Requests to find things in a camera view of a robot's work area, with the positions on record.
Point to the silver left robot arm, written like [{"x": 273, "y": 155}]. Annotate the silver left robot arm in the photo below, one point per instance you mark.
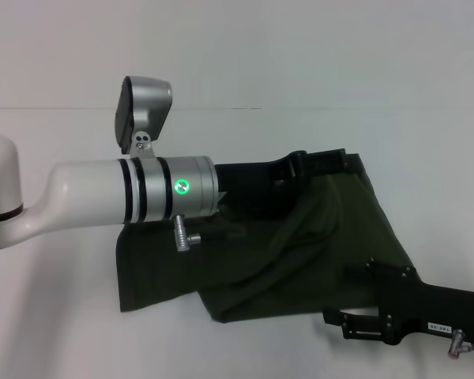
[{"x": 83, "y": 193}]

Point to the dark green shirt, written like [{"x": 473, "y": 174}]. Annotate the dark green shirt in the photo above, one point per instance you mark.
[{"x": 280, "y": 256}]

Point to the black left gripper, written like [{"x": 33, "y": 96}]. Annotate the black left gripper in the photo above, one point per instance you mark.
[{"x": 256, "y": 183}]

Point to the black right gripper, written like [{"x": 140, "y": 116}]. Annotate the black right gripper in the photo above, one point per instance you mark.
[{"x": 426, "y": 312}]

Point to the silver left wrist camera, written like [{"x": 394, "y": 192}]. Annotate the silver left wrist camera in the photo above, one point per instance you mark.
[{"x": 142, "y": 110}]

